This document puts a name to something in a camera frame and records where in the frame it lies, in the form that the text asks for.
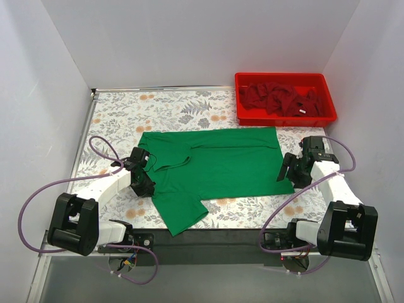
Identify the floral patterned table mat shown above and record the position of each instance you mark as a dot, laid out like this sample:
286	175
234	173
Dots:
118	119

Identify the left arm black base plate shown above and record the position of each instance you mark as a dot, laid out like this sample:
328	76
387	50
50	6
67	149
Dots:
142	241

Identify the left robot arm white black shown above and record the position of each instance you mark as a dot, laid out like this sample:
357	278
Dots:
75	225

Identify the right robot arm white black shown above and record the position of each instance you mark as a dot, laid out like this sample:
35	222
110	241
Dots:
348	227

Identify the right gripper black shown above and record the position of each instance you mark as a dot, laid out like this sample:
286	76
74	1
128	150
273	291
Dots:
292	168

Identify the dark red t shirt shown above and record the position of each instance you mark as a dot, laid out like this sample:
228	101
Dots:
284	100

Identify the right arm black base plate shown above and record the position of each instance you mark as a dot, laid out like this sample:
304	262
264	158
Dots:
280	241

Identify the green t shirt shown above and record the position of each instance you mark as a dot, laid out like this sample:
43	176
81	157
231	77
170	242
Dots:
193	166

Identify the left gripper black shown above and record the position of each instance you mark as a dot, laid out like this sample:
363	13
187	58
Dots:
144	185

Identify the black front crossbar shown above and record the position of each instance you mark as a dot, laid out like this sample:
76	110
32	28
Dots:
210	246

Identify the red plastic bin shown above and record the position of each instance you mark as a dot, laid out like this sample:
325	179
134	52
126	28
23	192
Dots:
302	82

